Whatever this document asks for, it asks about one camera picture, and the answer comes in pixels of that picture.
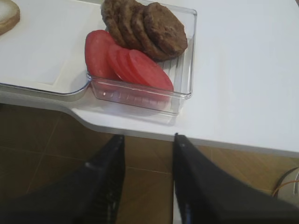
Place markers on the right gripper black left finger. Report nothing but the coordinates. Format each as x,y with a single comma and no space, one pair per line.
89,195

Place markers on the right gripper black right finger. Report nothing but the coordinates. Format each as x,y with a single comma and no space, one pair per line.
206,194

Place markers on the bun half cut side up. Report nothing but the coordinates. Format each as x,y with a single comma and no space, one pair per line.
10,15

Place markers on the clear patty and tomato container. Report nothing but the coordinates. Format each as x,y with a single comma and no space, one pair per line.
179,70

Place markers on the red tomato slice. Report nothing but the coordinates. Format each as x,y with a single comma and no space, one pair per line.
112,59
127,73
97,44
148,72

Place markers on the leftmost red tomato slice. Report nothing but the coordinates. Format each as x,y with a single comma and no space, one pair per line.
97,44

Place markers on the rightmost red tomato slice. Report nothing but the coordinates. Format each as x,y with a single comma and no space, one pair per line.
148,72

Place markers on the white rectangular serving tray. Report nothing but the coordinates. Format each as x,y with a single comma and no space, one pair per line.
43,55

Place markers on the rightmost brown meat patty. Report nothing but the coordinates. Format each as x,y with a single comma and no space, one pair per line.
165,29

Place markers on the brown meat patty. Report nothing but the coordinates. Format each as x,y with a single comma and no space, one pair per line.
165,29
127,9
148,46
110,11

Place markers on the leftmost brown meat patty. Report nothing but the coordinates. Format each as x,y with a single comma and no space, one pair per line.
110,11

